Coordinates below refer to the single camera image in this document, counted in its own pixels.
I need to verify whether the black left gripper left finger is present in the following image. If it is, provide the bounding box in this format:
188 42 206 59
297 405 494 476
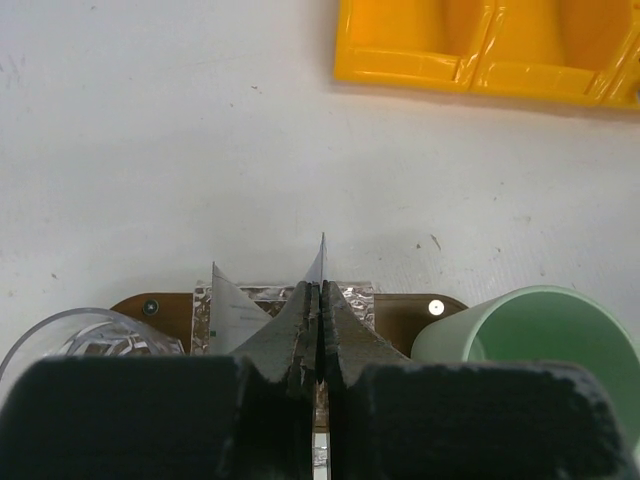
1 282 320 479

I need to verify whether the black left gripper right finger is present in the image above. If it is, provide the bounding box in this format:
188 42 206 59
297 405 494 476
321 281 639 479

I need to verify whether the white toothpaste tube black cap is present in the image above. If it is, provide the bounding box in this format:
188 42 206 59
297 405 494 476
209 263 272 355

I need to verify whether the clear glass holder block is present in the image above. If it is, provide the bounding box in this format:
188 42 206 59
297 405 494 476
190 281 375 355

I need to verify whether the clear glass tumbler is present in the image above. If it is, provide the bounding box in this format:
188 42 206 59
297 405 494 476
1 308 184 388

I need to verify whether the green plastic cup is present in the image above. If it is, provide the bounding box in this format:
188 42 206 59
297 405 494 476
410 285 639 451

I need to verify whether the wooden oval tray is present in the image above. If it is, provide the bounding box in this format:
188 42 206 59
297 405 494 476
111 292 467 355

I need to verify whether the yellow bin left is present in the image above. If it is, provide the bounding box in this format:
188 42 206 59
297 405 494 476
334 0 496 92

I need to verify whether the yellow bin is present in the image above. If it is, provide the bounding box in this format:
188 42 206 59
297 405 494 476
601 39 640 111
472 0 639 106
334 0 496 92

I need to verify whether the yellow bin right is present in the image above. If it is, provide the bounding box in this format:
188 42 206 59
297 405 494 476
601 39 640 111

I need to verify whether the yellow bin middle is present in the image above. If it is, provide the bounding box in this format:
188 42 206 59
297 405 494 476
472 0 639 106

